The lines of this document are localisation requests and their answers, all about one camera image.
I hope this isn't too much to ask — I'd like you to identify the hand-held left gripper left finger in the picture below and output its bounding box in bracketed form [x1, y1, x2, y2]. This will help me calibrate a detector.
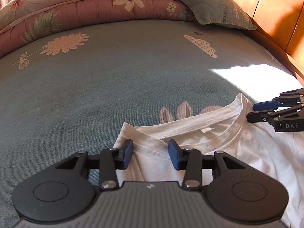
[55, 139, 134, 191]

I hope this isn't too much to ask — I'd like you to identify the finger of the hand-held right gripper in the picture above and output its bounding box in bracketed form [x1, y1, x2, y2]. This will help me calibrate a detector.
[253, 88, 304, 112]
[246, 103, 304, 133]

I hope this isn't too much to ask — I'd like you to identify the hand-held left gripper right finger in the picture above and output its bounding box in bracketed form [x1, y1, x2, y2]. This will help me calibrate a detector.
[168, 140, 247, 191]

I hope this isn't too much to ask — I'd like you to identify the white shirt with hand print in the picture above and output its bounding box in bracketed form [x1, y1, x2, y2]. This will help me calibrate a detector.
[113, 93, 304, 228]

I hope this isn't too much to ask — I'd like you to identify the wooden headboard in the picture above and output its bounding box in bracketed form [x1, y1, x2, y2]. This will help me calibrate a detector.
[214, 0, 304, 87]

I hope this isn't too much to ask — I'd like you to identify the blue-grey pillow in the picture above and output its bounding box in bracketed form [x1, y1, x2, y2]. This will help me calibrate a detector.
[178, 0, 258, 31]

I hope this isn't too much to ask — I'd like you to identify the pink floral quilt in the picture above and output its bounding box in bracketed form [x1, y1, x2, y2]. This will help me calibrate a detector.
[0, 0, 214, 57]

